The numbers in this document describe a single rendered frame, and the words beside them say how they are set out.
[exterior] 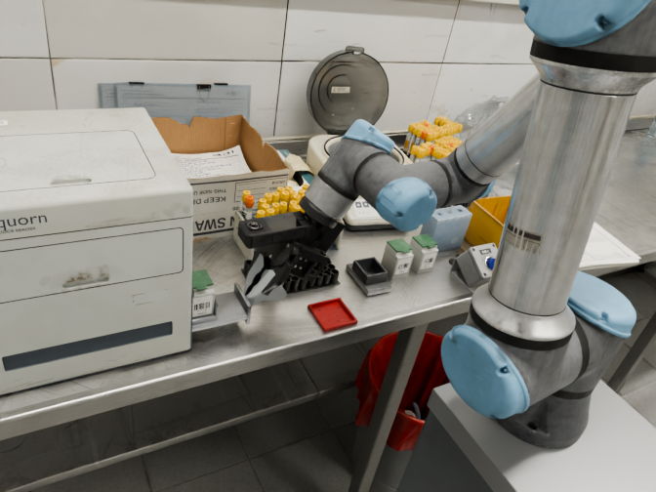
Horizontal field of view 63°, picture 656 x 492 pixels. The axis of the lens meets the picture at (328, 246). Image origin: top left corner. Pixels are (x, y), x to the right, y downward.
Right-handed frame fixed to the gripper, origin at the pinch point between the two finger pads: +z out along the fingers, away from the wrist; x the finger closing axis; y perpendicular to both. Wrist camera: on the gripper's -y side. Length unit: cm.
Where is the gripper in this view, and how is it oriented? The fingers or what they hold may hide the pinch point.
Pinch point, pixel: (245, 299)
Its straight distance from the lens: 92.0
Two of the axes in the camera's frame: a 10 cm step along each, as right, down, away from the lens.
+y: 6.8, 2.8, 6.8
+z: -5.7, 7.8, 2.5
